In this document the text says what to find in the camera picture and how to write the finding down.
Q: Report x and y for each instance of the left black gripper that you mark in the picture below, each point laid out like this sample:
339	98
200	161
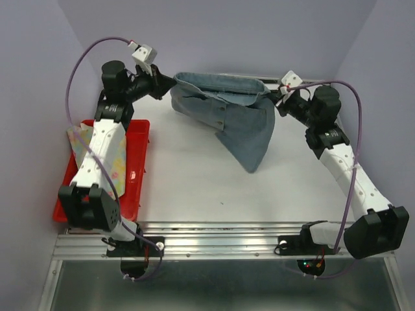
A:
159	83

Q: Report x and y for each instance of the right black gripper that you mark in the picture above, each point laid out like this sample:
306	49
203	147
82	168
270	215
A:
276	95

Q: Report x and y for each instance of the blue denim skirt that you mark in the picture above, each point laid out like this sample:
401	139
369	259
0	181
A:
237	107

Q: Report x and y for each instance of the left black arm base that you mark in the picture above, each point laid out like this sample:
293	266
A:
139	260

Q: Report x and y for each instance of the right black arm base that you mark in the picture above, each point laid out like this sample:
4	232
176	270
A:
313	263

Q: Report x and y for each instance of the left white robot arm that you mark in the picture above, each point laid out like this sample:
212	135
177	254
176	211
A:
86	200

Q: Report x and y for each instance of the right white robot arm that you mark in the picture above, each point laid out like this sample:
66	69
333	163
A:
378	225

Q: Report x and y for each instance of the floral pastel skirt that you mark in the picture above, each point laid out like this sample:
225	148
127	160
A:
118	171

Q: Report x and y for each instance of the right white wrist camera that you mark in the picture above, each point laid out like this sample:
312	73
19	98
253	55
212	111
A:
288	81

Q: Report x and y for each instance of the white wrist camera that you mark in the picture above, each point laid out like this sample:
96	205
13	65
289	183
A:
144	54
288	81

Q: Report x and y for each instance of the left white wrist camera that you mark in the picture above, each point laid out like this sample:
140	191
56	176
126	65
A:
144	54

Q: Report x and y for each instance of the aluminium frame rail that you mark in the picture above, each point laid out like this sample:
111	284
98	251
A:
188	241

